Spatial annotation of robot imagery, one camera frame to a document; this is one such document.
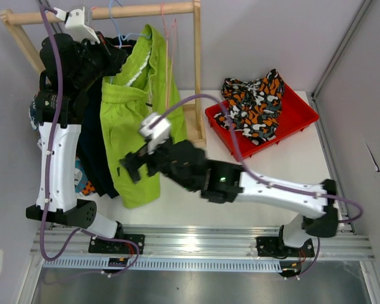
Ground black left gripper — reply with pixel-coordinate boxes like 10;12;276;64
72;30;127;91

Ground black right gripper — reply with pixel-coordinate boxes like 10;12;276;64
119;135;196;193

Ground orange camouflage shorts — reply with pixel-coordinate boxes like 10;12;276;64
213;69;285;146

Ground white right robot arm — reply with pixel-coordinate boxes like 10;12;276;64
119;140;339;256

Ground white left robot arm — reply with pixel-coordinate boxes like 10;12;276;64
25;32;127;253

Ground black shorts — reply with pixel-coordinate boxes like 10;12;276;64
91;31;137;54

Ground navy blue shorts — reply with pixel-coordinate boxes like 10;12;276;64
77;79;118;198

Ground lime green shorts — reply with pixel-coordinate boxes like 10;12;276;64
99;25;181;209

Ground teal patterned shorts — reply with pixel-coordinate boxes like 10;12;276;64
28;95;97;196

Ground wooden clothes rack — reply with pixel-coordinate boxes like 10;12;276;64
0;1;206;148

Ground red plastic tray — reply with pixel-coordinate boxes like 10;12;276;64
205;85;319;160

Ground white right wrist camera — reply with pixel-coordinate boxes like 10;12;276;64
139;112;172;155

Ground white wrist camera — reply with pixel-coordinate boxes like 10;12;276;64
139;112;172;155
54;5;100;44

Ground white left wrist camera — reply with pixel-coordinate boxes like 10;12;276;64
54;5;100;44

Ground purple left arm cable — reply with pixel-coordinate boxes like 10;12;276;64
38;4;140;278

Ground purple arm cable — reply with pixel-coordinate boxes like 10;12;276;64
148;94;365;281
38;4;140;278

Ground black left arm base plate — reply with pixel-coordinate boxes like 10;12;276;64
88;234;146;255

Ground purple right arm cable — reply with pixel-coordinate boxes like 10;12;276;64
148;94;365;281

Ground slotted white cable duct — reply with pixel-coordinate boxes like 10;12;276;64
43;256;288;273

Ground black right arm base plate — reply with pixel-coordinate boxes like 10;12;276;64
255;236;315;260

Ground aluminium mounting rail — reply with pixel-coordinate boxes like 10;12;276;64
29;225;376;261

